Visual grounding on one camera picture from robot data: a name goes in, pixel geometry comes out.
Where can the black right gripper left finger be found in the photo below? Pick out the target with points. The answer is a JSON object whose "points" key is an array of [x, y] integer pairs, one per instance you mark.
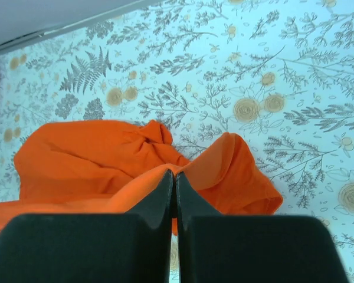
{"points": [[124, 247]]}

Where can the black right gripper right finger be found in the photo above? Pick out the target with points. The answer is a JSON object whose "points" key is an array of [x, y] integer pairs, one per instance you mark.
{"points": [[259, 248]]}

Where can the orange t shirt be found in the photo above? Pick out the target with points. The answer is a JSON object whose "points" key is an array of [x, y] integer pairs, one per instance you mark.
{"points": [[104, 166]]}

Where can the floral patterned table mat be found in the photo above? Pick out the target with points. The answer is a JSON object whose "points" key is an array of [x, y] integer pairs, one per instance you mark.
{"points": [[278, 73]]}

